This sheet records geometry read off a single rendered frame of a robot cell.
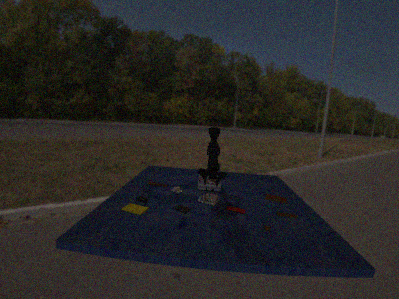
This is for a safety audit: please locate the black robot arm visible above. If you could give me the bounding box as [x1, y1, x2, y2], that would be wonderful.
[205, 127, 220, 179]

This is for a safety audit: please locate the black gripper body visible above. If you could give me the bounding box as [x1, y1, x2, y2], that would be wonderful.
[198, 169, 227, 179]

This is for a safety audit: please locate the yellow flat rectangular plate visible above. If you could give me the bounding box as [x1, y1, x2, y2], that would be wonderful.
[121, 204, 149, 215]

